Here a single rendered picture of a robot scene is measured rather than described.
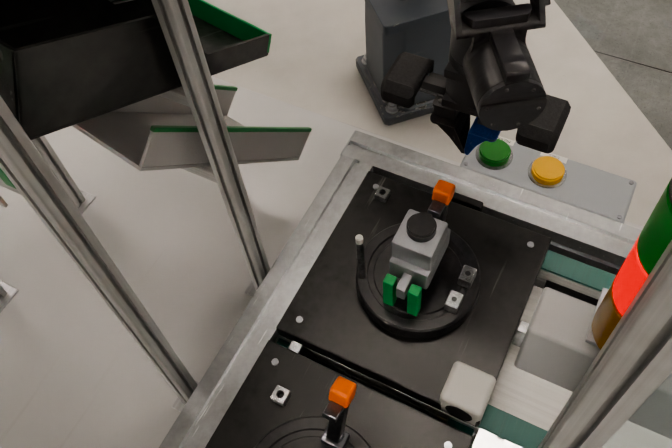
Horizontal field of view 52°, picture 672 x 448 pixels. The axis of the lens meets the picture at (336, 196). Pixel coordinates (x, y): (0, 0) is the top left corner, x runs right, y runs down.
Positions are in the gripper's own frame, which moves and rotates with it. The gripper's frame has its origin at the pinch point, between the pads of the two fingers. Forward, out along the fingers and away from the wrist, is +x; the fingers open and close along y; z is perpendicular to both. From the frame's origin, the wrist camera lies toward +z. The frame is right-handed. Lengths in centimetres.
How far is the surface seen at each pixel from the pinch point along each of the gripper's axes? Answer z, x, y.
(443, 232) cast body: -12.5, 0.9, -2.2
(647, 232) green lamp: -25.6, -28.5, -16.7
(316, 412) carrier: -31.5, 12.3, 3.5
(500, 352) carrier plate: -17.2, 12.4, -11.3
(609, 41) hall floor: 144, 110, -5
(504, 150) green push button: 8.7, 12.2, -2.6
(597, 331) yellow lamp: -26.3, -17.8, -16.9
